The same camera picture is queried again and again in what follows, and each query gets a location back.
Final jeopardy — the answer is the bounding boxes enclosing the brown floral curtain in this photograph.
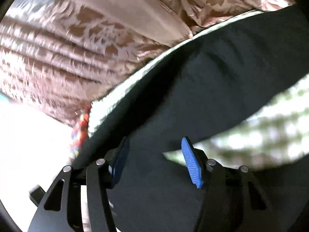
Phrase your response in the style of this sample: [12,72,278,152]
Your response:
[1,0,295,126]

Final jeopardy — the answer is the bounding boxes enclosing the colorful patchwork blanket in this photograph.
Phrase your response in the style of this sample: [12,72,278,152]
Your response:
[70,104,91,162]

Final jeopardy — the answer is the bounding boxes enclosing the black pants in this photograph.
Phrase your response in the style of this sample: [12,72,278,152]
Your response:
[73,5,308,231]

